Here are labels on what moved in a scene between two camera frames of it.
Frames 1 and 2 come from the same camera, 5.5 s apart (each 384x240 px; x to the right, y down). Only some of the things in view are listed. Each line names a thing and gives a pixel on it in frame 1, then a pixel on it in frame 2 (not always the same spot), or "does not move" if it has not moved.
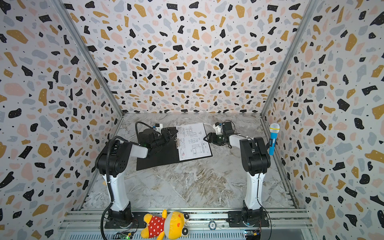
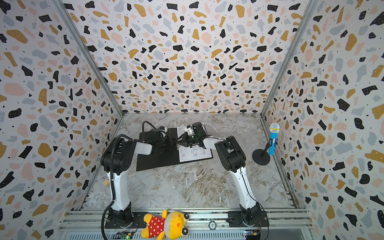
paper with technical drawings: (192, 144) does not move
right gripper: (214, 139) → (189, 140)
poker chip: (212, 225) does not move
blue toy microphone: (274, 128) does not move
